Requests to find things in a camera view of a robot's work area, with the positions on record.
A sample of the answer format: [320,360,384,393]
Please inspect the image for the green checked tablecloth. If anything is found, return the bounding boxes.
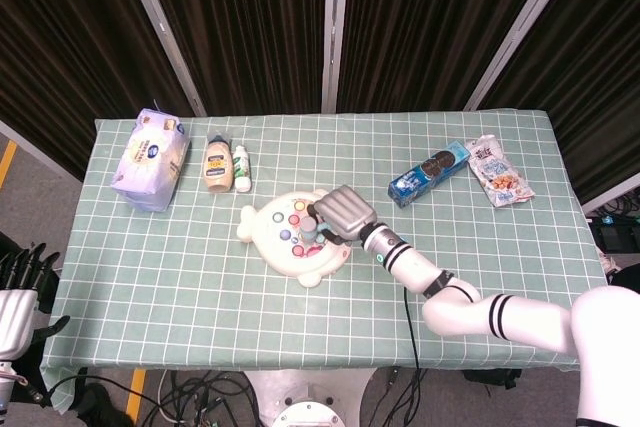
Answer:
[39,107,609,416]

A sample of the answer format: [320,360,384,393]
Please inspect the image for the white snack bag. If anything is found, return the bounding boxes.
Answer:
[464,134,536,209]

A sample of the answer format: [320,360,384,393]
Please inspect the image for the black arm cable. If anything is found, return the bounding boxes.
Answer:
[402,289,422,378]

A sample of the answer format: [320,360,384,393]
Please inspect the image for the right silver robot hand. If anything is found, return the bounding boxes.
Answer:
[305,185,379,249]

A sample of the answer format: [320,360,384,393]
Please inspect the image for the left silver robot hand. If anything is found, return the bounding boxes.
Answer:
[0,242,72,361]

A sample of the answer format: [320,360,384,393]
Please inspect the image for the beige mayonnaise squeeze bottle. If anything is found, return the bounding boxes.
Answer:
[203,134,235,194]

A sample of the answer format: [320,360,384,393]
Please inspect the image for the lilac tissue pack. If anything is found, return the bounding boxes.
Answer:
[109,107,191,213]

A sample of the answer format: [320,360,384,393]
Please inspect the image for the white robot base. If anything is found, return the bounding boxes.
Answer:
[243,368,377,427]

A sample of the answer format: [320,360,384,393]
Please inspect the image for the teal toy hammer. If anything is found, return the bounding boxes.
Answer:
[298,213,334,249]

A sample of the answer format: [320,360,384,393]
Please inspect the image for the white partition bottom rail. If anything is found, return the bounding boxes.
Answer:
[582,185,640,214]

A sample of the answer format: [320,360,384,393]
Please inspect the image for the small green white bottle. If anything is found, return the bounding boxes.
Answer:
[232,144,253,193]

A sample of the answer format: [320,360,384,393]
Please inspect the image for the black floor cable bundle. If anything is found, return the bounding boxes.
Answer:
[369,368,432,427]
[44,368,266,427]

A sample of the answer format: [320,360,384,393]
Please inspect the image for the blue cookie box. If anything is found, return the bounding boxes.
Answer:
[388,140,472,210]

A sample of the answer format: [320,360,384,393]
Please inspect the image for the dark curtain panel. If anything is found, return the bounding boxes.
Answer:
[479,0,640,204]
[137,0,331,116]
[0,0,196,181]
[337,0,571,114]

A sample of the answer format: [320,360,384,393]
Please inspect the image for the black power equipment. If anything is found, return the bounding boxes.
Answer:
[584,194,640,254]

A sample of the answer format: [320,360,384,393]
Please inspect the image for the white fish-shaped toy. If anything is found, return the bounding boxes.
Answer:
[237,188,354,289]

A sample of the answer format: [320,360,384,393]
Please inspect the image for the white partition frame post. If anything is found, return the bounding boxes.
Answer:
[321,0,351,114]
[463,0,586,112]
[115,0,208,118]

